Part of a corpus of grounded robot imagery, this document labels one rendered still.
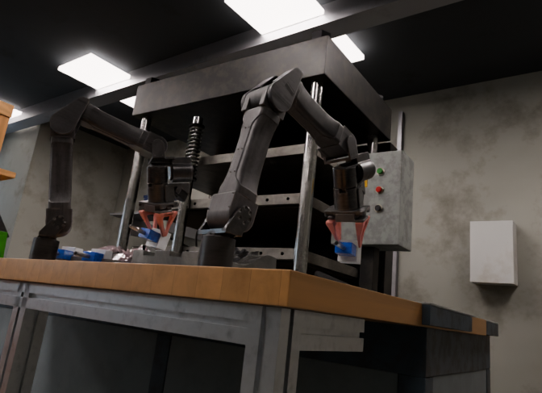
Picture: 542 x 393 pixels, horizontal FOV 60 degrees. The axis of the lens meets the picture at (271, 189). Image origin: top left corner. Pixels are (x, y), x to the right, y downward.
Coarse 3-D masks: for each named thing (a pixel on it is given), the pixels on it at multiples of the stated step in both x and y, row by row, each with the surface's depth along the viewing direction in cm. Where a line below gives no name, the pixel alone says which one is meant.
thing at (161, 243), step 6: (132, 228) 129; (138, 228) 131; (144, 228) 134; (156, 228) 137; (144, 234) 133; (150, 234) 132; (156, 234) 134; (168, 234) 137; (150, 240) 134; (156, 240) 134; (162, 240) 135; (168, 240) 137; (150, 246) 136; (156, 246) 134; (162, 246) 136
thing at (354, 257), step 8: (336, 240) 108; (344, 240) 117; (352, 240) 116; (336, 248) 114; (344, 248) 112; (352, 248) 113; (360, 248) 117; (344, 256) 116; (352, 256) 115; (360, 256) 117; (360, 264) 117
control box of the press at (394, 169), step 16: (384, 160) 197; (400, 160) 193; (384, 176) 195; (400, 176) 191; (368, 192) 197; (384, 192) 193; (400, 192) 190; (384, 208) 191; (400, 208) 188; (352, 224) 197; (368, 224) 193; (384, 224) 189; (400, 224) 187; (368, 240) 191; (384, 240) 187; (400, 240) 186; (368, 256) 195; (368, 272) 193; (368, 288) 191
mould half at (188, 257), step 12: (156, 252) 132; (168, 252) 130; (192, 252) 125; (168, 264) 129; (180, 264) 126; (192, 264) 124; (240, 264) 142; (252, 264) 143; (264, 264) 148; (276, 264) 154
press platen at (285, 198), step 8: (176, 200) 253; (192, 200) 246; (200, 200) 243; (208, 200) 239; (256, 200) 222; (264, 200) 219; (272, 200) 217; (280, 200) 214; (288, 200) 212; (296, 200) 209; (176, 208) 251; (192, 208) 245; (200, 208) 242; (312, 208) 214; (320, 208) 218
